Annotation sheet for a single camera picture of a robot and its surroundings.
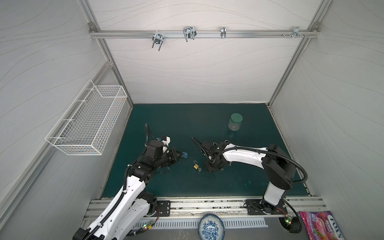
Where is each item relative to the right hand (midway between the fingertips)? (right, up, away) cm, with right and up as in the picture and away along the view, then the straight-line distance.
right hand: (211, 164), depth 87 cm
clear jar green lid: (+17, +25, +11) cm, 33 cm away
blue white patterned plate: (-2, -23, -18) cm, 30 cm away
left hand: (-15, +11, -11) cm, 21 cm away
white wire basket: (-60, +25, -18) cm, 68 cm away
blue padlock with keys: (-15, +8, -10) cm, 20 cm away
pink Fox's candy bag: (+49, -22, -19) cm, 57 cm away
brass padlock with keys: (-9, -1, 0) cm, 9 cm away
